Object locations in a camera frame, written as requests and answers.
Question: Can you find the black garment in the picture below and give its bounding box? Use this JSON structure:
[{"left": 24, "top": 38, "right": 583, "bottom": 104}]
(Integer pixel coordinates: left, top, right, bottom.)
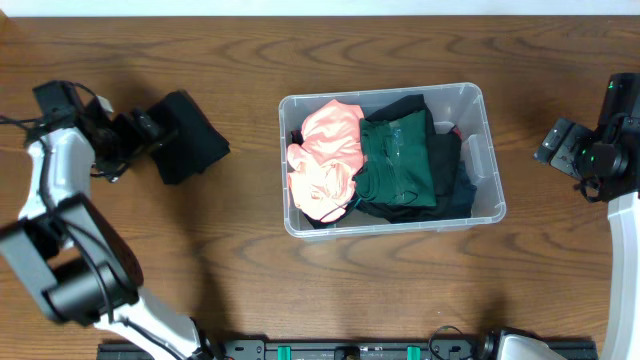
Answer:
[
  {"left": 300, "top": 94, "right": 462, "bottom": 229},
  {"left": 147, "top": 90, "right": 230, "bottom": 185}
]

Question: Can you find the dark green taped garment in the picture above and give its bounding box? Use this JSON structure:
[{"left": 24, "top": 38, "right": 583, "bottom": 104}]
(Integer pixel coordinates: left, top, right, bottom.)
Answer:
[{"left": 342, "top": 110, "right": 437, "bottom": 222}]

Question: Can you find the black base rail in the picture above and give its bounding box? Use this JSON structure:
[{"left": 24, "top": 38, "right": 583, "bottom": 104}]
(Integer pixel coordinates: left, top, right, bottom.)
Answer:
[{"left": 97, "top": 327, "right": 599, "bottom": 360}]

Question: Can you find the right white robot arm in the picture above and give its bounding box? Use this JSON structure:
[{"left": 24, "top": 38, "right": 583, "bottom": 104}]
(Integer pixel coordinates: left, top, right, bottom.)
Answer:
[{"left": 534, "top": 114, "right": 639, "bottom": 360}]

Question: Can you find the pink satin garment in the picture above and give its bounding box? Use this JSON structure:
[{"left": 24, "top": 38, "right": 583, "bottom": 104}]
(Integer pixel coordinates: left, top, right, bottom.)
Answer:
[{"left": 287, "top": 100, "right": 364, "bottom": 223}]

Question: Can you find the clear plastic storage bin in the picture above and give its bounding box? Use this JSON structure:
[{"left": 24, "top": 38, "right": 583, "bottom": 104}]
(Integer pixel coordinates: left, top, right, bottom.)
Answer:
[{"left": 278, "top": 82, "right": 507, "bottom": 241}]

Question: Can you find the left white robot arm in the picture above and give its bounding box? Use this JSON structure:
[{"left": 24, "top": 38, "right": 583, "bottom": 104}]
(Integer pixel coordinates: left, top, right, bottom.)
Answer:
[{"left": 1, "top": 106, "right": 221, "bottom": 359}]

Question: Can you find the red navy plaid shirt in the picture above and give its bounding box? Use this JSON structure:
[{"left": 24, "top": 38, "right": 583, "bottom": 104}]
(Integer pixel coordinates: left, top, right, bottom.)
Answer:
[{"left": 291, "top": 126, "right": 462, "bottom": 145}]

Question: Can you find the dark navy garment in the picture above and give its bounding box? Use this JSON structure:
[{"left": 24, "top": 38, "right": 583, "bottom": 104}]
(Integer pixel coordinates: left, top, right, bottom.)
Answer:
[{"left": 449, "top": 161, "right": 477, "bottom": 218}]

